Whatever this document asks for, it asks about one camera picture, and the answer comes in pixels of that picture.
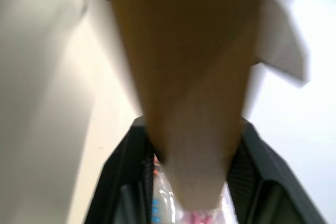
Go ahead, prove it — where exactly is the clear plastic bag with print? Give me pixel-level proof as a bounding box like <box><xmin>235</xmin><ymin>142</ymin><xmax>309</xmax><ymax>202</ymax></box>
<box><xmin>151</xmin><ymin>154</ymin><xmax>239</xmax><ymax>224</ymax></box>

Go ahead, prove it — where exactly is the brown cardboard box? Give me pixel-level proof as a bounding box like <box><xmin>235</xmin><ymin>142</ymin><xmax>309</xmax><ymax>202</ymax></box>
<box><xmin>102</xmin><ymin>0</ymin><xmax>312</xmax><ymax>212</ymax></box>

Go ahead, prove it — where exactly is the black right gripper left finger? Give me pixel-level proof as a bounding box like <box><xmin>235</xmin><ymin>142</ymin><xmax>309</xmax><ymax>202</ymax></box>
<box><xmin>83</xmin><ymin>118</ymin><xmax>165</xmax><ymax>224</ymax></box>

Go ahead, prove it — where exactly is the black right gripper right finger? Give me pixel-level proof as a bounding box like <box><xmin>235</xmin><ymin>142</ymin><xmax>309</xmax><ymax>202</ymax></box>
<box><xmin>226</xmin><ymin>118</ymin><xmax>329</xmax><ymax>224</ymax></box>

